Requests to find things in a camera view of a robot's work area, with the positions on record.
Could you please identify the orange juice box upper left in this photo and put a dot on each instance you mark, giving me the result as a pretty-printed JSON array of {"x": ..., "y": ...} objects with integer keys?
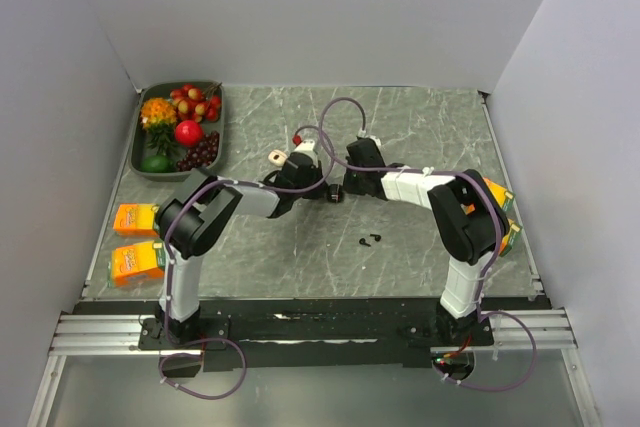
[{"x": 135, "y": 220}]

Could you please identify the black earbud charging case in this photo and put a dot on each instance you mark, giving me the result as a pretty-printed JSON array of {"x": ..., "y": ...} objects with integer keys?
[{"x": 335, "y": 193}]

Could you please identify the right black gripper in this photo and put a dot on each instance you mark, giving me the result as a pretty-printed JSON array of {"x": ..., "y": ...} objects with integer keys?
[{"x": 349, "y": 186}]

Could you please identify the orange juice box upper right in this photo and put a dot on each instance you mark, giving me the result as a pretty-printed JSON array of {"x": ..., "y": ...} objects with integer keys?
[{"x": 503, "y": 196}]

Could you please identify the orange flower fruit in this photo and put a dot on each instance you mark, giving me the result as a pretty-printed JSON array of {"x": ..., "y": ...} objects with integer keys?
[{"x": 157, "y": 111}]

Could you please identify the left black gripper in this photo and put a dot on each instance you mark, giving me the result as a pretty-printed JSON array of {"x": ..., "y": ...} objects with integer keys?
[{"x": 319, "y": 193}]

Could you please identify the aluminium frame rail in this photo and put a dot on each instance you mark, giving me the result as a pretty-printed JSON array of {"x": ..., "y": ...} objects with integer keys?
[
  {"x": 550, "y": 330},
  {"x": 96, "y": 335}
]

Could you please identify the dark grey fruit tray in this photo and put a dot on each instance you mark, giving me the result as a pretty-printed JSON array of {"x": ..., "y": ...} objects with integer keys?
[{"x": 161, "y": 140}]

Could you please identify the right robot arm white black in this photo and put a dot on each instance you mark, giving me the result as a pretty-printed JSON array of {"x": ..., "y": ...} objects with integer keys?
[{"x": 470, "y": 221}]

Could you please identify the beige earbud charging case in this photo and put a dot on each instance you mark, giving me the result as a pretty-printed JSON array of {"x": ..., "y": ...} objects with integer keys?
[{"x": 277, "y": 158}]

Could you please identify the dark grape bunch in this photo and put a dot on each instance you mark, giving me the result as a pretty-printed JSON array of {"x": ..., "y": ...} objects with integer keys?
[{"x": 201, "y": 155}]

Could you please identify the red apple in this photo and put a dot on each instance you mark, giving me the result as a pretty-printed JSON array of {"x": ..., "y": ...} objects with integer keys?
[{"x": 188, "y": 133}]

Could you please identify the orange juice box lower left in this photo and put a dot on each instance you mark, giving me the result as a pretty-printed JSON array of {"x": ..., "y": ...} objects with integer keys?
[{"x": 137, "y": 263}]

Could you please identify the orange juice box lower right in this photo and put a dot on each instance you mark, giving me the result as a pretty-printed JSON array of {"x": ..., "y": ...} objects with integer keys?
[{"x": 510, "y": 238}]

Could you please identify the red cherry bunch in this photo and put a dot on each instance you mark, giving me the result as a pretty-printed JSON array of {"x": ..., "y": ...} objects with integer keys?
[{"x": 198, "y": 103}]

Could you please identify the green avocado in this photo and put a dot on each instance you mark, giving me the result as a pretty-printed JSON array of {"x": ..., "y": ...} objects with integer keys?
[{"x": 157, "y": 164}]

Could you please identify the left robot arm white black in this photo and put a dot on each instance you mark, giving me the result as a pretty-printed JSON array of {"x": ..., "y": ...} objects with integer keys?
[{"x": 191, "y": 221}]

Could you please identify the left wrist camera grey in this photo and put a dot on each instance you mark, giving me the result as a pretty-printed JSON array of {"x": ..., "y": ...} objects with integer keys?
[{"x": 305, "y": 146}]

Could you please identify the left aluminium frame rail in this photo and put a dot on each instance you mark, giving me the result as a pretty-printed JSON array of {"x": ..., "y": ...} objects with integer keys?
[{"x": 96, "y": 335}]

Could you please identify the orange juice box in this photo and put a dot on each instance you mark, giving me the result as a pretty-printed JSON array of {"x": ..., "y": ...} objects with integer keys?
[
  {"x": 510, "y": 238},
  {"x": 137, "y": 263},
  {"x": 503, "y": 196},
  {"x": 135, "y": 220}
]

